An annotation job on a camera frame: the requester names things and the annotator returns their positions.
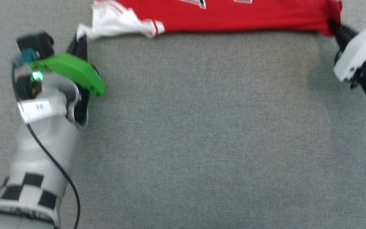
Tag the red and white jersey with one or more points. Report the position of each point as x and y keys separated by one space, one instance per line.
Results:
x=233 y=14

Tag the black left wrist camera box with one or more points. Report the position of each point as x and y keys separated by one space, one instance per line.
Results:
x=35 y=46

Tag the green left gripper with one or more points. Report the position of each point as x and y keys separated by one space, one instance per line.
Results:
x=71 y=71

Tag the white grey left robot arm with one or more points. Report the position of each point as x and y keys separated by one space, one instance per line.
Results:
x=40 y=149

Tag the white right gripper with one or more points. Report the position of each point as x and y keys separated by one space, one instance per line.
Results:
x=356 y=52

